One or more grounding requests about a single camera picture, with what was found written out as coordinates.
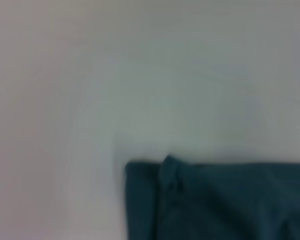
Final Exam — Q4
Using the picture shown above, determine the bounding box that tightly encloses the teal blue shirt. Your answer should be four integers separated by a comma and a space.
124, 154, 300, 240

